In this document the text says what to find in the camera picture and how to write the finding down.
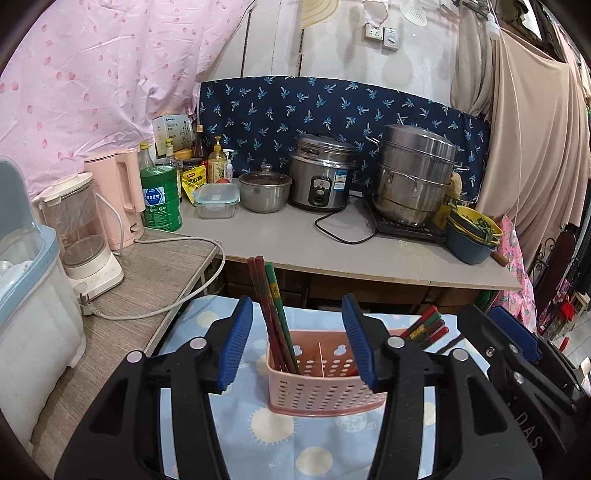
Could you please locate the black power cord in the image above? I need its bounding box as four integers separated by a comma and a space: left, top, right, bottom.
315, 194, 376, 245

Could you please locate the black induction cooker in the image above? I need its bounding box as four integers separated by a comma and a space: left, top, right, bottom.
361, 193, 450, 246

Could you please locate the pink floral cloth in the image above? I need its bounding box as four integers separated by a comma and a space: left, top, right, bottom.
498, 214, 537, 335

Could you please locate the pink dotted curtain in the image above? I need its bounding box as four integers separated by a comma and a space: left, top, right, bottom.
0, 0, 252, 197

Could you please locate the dark metal chair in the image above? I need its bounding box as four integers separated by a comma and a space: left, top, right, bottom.
534, 230, 579, 326

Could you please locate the white plastic strainer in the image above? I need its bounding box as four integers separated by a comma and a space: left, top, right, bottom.
400, 0, 428, 27

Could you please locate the wood grain side counter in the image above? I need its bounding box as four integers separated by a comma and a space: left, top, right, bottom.
28, 227, 220, 457

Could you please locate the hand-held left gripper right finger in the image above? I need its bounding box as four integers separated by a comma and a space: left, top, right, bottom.
342, 293, 542, 480

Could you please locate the red chopstick gold band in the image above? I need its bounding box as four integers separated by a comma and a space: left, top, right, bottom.
405, 313, 445, 343

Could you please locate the clear bottle yellow cap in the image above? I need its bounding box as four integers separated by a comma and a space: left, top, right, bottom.
137, 141, 156, 186

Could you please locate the green bottle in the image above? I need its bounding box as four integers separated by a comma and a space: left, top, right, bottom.
140, 165, 184, 233

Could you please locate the stack of blue bowls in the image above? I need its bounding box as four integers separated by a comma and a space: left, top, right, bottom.
444, 205, 505, 265

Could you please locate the green chopstick gold band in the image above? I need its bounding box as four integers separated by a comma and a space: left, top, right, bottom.
264, 261, 302, 376

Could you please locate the brown chopstick gold band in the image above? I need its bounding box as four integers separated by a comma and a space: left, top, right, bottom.
259, 277, 297, 375

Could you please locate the pink electric kettle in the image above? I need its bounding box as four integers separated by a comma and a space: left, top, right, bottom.
83, 148, 147, 253

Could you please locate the red chopstick dark band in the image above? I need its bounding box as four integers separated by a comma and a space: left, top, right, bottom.
414, 326, 450, 352

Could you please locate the beige curtain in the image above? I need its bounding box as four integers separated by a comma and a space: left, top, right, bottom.
450, 9, 591, 280

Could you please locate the small steel pot glass lid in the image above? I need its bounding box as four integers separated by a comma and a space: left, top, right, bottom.
238, 163, 293, 214

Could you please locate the dark sauce bottle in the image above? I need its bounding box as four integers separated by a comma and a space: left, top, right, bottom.
192, 124, 208, 161

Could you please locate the white power cord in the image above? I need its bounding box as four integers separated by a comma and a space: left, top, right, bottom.
73, 237, 227, 321

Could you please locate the white plastic storage box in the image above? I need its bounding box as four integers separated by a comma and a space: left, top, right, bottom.
0, 156, 88, 459

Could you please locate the navy palm print cloth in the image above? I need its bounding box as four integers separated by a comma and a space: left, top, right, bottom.
198, 76, 493, 205

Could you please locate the glass container blue lid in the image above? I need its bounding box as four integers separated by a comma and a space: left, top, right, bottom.
192, 183, 241, 219

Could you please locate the blue planet print tablecloth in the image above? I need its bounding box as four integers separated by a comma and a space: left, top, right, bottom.
157, 295, 467, 480

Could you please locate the steel rice cooker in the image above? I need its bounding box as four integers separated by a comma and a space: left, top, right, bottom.
288, 133, 359, 213

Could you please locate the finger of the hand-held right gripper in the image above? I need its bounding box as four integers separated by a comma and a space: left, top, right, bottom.
488, 305, 581, 398
456, 304, 579, 417

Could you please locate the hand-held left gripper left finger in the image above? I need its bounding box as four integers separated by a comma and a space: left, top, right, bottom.
54, 296, 254, 480

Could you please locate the yellow snack packet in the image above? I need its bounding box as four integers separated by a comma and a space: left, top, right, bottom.
181, 171, 209, 204

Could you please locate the white carton box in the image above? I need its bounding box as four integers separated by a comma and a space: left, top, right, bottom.
153, 113, 195, 158

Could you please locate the pink perforated utensil basket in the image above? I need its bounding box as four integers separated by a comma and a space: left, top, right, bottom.
265, 329, 419, 415

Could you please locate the soap pump bottle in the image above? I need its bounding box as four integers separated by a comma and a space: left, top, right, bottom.
207, 136, 228, 184

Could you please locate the stacked steel steamer pot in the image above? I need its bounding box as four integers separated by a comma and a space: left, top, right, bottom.
366, 123, 459, 227

